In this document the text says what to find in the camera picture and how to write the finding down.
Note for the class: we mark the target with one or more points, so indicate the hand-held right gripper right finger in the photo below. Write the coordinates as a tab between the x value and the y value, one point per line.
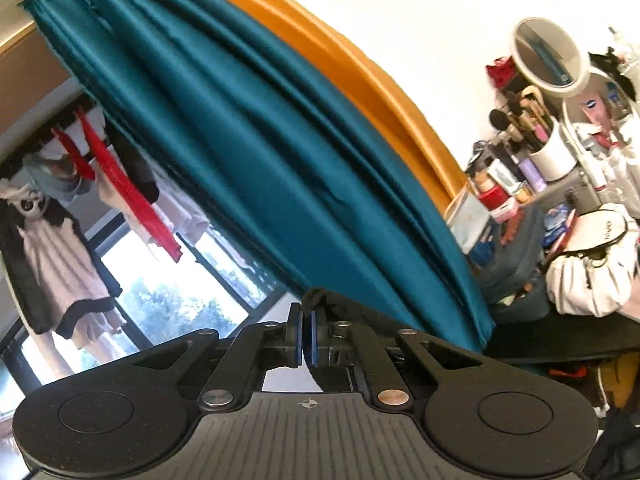
313	337

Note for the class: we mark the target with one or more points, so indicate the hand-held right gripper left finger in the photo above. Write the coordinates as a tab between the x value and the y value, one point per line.
298	336

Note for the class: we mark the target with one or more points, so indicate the white hanging garment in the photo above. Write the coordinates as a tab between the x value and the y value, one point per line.
172	217

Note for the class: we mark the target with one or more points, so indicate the clear organiser box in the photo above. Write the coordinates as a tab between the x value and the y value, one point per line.
467	220

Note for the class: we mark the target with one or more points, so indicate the teal curtain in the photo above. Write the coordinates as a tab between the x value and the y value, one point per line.
225	135

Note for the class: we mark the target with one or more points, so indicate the grey blue pouch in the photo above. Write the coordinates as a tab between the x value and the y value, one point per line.
515	260

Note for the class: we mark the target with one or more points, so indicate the black hanging garment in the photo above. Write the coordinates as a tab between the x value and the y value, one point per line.
137	170

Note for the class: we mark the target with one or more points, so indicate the long red hanging cloth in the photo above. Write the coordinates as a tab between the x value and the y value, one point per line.
125	180

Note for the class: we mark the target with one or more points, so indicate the cluster of cosmetic bottles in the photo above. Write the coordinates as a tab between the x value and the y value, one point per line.
500	180

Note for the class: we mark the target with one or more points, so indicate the panda hooded robe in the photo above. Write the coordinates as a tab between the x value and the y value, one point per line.
50	260

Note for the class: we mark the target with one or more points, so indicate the blue packet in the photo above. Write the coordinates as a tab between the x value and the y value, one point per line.
557	222

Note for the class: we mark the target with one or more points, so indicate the orange curtain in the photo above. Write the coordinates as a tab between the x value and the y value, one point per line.
360	70

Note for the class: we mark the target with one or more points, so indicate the white bag black trim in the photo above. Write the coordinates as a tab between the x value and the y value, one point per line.
590	275

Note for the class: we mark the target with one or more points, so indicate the grey hanging garment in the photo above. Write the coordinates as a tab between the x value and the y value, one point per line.
55	175

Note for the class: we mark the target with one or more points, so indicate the short red hanging cloth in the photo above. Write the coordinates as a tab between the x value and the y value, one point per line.
67	147

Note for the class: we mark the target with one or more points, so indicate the white brush cup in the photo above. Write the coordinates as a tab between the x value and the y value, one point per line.
552	155

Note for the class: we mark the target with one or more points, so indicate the bunch of makeup brushes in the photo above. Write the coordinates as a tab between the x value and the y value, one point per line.
520	115

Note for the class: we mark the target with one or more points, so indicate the yellow cloth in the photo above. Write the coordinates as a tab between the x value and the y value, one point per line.
617	385

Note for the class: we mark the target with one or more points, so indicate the red fabric ornament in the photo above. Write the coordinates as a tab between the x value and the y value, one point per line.
502	72

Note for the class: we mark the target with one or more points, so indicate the round white vanity mirror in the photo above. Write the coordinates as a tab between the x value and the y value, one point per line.
545	45

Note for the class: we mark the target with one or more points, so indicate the black hair bow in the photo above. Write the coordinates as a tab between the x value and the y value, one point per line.
607	62

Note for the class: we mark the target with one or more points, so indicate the black clothes rail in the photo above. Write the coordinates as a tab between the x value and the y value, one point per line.
50	127

